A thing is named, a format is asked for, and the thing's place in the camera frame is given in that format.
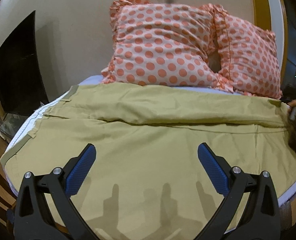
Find khaki green pants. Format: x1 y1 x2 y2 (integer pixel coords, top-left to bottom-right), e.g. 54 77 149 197
0 83 296 239

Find small polka dot pillow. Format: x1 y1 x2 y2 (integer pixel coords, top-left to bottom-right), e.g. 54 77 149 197
202 4 282 99

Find black television screen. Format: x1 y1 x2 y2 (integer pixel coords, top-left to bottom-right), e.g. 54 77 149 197
0 11 49 116

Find large polka dot pillow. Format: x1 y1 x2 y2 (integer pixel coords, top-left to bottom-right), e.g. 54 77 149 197
101 0 233 93

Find wooden door frame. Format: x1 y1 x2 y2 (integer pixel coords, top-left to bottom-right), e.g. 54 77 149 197
252 0 288 81

